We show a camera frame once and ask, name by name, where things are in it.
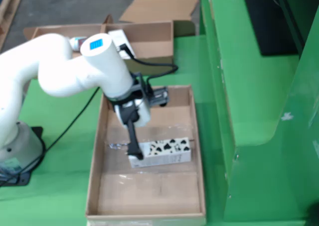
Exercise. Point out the wooden pallet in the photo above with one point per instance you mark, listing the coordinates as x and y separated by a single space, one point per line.
6 9

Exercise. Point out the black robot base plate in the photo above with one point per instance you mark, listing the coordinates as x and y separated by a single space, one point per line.
25 180

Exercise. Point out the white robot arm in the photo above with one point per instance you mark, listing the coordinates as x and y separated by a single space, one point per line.
62 69

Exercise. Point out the white plastic bottle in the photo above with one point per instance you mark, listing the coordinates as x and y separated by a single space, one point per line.
76 43

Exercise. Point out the large shallow cardboard tray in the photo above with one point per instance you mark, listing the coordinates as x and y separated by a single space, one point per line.
149 193

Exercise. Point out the cardboard box with back flap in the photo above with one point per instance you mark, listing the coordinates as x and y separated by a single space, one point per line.
152 44

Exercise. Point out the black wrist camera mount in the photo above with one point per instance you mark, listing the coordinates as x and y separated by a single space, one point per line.
159 96

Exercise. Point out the green metal machine housing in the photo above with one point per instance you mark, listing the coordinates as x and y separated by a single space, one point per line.
249 86

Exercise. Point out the flat cardboard sheet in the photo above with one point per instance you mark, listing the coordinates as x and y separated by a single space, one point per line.
159 7

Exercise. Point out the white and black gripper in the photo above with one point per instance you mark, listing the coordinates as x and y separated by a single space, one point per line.
144 112

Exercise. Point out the slim white serum box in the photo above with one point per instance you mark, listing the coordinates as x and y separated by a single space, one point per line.
119 35

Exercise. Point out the cow print hand cream box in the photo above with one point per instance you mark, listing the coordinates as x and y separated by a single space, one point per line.
169 156

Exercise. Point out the plain open cardboard box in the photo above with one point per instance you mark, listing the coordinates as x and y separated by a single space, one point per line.
59 29

